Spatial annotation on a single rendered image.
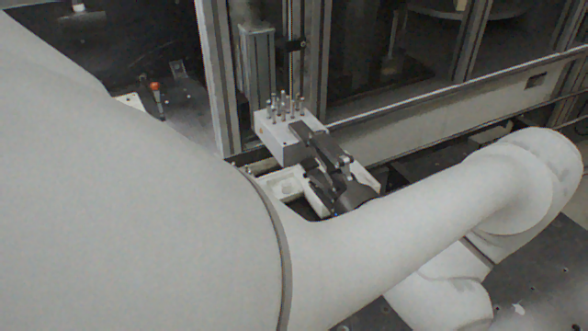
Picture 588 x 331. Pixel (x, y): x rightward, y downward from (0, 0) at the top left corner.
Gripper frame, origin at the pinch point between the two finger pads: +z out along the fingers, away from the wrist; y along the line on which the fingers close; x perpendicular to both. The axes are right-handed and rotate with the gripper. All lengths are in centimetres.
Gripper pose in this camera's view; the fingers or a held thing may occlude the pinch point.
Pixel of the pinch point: (302, 144)
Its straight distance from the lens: 78.9
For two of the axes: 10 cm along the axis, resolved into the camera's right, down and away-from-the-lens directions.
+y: 0.1, -7.6, -6.5
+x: -8.9, 2.9, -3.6
